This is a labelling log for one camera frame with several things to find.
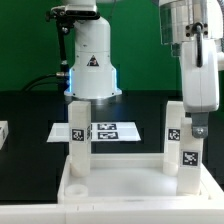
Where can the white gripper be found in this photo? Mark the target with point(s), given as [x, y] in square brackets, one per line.
[200, 85]

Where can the white desk tabletop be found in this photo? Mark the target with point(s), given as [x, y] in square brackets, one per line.
[130, 178]

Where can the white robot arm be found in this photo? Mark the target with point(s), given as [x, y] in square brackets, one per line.
[193, 28]

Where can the white L-shaped fence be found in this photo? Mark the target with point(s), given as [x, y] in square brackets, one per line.
[115, 212]

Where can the white marker base plate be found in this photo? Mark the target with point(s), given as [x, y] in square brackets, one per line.
[100, 132]

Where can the black camera on stand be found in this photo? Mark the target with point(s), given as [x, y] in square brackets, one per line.
[65, 17]

